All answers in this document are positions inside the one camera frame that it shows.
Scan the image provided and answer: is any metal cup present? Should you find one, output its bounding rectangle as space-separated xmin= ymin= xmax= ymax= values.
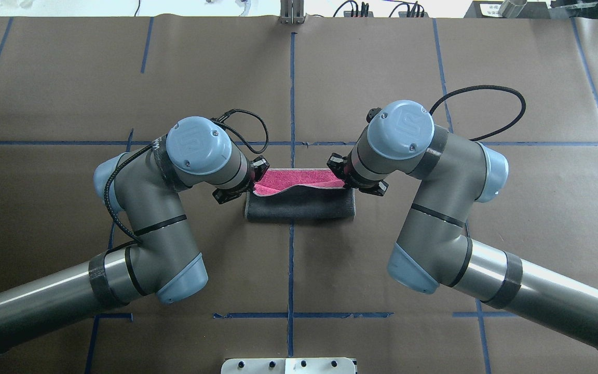
xmin=498 ymin=0 xmax=528 ymax=19

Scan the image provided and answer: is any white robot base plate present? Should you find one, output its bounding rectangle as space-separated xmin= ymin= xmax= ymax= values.
xmin=221 ymin=357 xmax=358 ymax=373

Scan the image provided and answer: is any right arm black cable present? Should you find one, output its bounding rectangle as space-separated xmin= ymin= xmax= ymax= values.
xmin=429 ymin=85 xmax=527 ymax=142

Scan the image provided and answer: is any pink and grey towel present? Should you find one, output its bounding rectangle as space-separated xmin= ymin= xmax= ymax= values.
xmin=243 ymin=168 xmax=356 ymax=222

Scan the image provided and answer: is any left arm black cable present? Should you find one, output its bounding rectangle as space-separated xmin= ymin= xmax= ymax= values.
xmin=103 ymin=109 xmax=270 ymax=245

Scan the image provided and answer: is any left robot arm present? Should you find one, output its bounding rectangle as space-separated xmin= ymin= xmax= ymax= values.
xmin=0 ymin=116 xmax=269 ymax=355

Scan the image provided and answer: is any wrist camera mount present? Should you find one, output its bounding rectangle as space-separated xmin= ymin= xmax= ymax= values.
xmin=213 ymin=155 xmax=270 ymax=204
xmin=326 ymin=152 xmax=388 ymax=196

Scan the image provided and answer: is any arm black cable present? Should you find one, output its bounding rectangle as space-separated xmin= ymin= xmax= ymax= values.
xmin=103 ymin=109 xmax=270 ymax=245
xmin=429 ymin=85 xmax=527 ymax=142

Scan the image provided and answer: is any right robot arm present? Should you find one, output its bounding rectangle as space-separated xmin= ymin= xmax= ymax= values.
xmin=346 ymin=100 xmax=598 ymax=350

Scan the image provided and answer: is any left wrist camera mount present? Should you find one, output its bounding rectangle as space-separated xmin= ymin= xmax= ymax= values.
xmin=213 ymin=155 xmax=270 ymax=204

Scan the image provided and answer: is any aluminium frame post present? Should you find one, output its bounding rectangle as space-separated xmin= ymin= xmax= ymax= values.
xmin=279 ymin=0 xmax=306 ymax=24

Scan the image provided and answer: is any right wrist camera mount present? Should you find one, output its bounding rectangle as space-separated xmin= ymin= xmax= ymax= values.
xmin=326 ymin=152 xmax=388 ymax=196

